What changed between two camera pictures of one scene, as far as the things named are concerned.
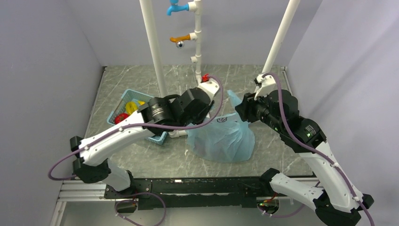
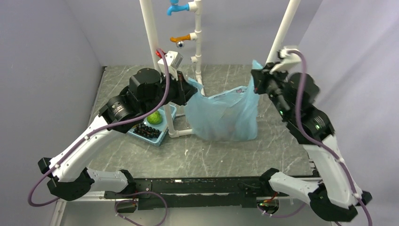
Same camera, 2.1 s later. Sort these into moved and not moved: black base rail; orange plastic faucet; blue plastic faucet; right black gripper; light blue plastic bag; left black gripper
Moved: left black gripper; right black gripper; light blue plastic bag
Not moved: black base rail; orange plastic faucet; blue plastic faucet
